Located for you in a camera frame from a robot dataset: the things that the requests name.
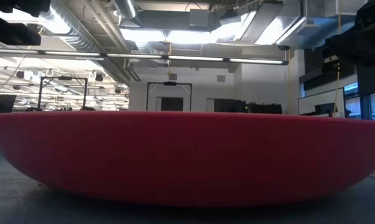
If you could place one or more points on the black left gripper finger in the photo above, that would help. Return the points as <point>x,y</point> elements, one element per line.
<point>13,34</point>

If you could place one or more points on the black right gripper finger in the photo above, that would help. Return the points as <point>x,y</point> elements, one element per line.
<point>361,48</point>

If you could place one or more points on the dark monitor at table edge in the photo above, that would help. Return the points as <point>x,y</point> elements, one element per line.
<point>0,103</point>

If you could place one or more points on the small black monitor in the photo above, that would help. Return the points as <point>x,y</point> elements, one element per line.
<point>325,109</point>

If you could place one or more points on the white board panel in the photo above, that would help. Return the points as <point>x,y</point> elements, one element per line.
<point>308,104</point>

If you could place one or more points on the long linear ceiling light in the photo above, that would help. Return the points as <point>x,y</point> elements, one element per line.
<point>143,56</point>

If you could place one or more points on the black equipment row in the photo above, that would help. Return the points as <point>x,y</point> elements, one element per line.
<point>249,107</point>

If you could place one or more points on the grey ceiling ventilation box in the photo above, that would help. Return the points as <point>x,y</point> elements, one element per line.
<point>199,18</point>

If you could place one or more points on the large red bowl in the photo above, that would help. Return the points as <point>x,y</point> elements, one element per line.
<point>187,155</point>

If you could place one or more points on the large spiral ventilation duct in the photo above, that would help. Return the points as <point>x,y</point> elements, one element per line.
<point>81,34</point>

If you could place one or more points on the black frame rig with lamps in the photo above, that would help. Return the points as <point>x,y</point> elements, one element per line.
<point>62,78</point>

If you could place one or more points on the silver round ventilation duct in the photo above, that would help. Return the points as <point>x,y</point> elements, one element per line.
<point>125,8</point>

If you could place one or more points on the black frame rig, white wall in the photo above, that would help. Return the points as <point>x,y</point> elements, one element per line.
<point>169,83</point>

